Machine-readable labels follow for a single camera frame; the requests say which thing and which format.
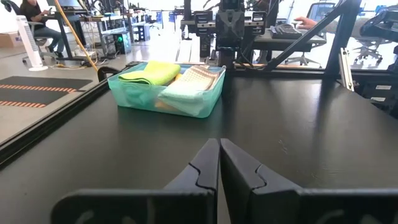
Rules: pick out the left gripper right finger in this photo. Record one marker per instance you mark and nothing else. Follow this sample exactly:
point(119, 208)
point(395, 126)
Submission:
point(280, 205)

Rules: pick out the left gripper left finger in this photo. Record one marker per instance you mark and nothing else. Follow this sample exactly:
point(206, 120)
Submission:
point(140, 205)

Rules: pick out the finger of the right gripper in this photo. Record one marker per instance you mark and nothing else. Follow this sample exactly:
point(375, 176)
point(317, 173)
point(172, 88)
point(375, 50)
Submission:
point(223, 28)
point(237, 28)

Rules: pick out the green microfiber towel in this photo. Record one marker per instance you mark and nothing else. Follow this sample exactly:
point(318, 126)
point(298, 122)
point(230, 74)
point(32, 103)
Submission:
point(155, 74)

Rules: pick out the teal plastic bin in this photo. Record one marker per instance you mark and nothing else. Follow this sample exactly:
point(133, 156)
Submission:
point(205, 105)

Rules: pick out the orange microfiber towel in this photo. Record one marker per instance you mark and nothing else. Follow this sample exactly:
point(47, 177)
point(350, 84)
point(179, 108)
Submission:
point(164, 105)

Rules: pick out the black keyboard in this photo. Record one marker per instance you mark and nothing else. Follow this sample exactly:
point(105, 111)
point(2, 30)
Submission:
point(286, 31)

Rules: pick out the dark office desk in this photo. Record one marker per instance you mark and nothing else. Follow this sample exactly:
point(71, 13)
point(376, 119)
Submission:
point(289, 42)

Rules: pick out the person's hand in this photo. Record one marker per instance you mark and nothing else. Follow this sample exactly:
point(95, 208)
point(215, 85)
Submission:
point(306, 22)

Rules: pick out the computer tower green light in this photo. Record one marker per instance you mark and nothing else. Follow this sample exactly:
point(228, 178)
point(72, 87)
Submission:
point(122, 42)

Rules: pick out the grey office chair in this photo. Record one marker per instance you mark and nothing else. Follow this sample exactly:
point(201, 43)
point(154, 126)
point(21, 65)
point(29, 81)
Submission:
point(320, 12)

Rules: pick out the black striped floor mat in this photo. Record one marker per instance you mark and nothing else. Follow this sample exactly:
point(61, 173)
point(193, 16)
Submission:
point(37, 91)

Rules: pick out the person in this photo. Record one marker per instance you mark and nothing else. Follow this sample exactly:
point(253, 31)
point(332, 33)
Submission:
point(37, 21)

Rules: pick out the white tower fan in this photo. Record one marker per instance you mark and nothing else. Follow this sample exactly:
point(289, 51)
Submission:
point(29, 43)

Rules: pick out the brown cardboard box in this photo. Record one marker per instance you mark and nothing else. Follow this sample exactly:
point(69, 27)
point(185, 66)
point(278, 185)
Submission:
point(11, 40)

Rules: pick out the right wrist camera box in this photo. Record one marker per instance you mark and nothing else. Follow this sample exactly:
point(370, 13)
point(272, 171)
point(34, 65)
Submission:
point(231, 4)

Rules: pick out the black slanted frame strut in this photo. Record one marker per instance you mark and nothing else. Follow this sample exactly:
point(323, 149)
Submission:
point(314, 31)

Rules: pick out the silver metal bracket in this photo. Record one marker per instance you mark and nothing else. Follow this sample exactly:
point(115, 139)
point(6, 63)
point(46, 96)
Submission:
point(345, 68)

